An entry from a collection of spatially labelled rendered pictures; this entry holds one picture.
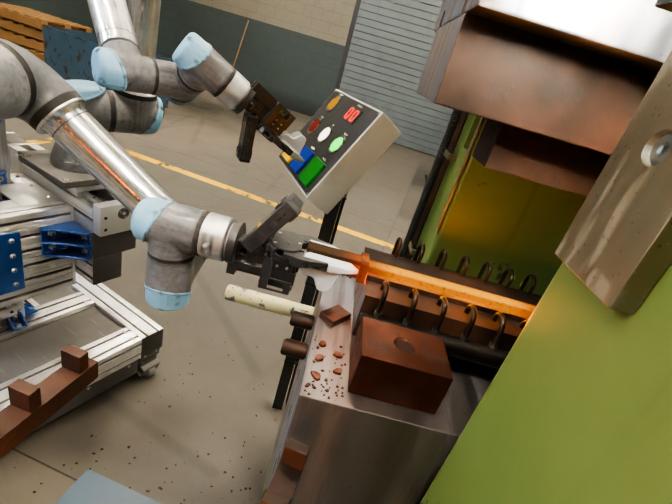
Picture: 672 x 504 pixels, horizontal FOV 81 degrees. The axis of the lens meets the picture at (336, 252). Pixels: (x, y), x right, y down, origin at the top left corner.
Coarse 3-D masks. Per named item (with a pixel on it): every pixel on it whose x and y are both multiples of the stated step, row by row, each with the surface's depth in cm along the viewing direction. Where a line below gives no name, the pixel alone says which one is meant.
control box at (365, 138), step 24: (336, 96) 118; (312, 120) 122; (336, 120) 110; (360, 120) 100; (384, 120) 96; (312, 144) 113; (360, 144) 97; (384, 144) 99; (288, 168) 116; (336, 168) 98; (360, 168) 100; (312, 192) 99; (336, 192) 101
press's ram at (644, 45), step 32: (448, 0) 57; (480, 0) 38; (512, 0) 38; (544, 0) 37; (576, 0) 37; (608, 0) 37; (640, 0) 37; (544, 32) 41; (576, 32) 38; (608, 32) 38; (640, 32) 38; (640, 64) 43
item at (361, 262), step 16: (336, 256) 63; (352, 256) 64; (368, 256) 65; (384, 272) 64; (400, 272) 65; (432, 288) 64; (448, 288) 64; (464, 288) 66; (496, 304) 64; (512, 304) 65; (528, 304) 67
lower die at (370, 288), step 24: (408, 264) 73; (360, 288) 66; (408, 288) 63; (480, 288) 72; (504, 288) 77; (360, 312) 60; (384, 312) 60; (432, 312) 59; (456, 312) 61; (480, 312) 63; (504, 312) 64; (456, 336) 60; (480, 336) 60; (504, 336) 60; (456, 360) 62
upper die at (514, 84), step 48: (432, 48) 60; (480, 48) 44; (528, 48) 44; (576, 48) 43; (432, 96) 48; (480, 96) 46; (528, 96) 46; (576, 96) 45; (624, 96) 45; (576, 144) 47
